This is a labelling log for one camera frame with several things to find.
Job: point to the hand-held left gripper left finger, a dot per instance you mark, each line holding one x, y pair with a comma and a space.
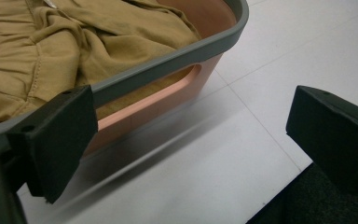
59, 140

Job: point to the pink basket with grey rim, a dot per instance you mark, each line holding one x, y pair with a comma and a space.
167, 62

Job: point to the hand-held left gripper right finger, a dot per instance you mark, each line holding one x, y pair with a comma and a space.
338, 133

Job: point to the mustard yellow garment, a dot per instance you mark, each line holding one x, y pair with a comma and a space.
74, 46

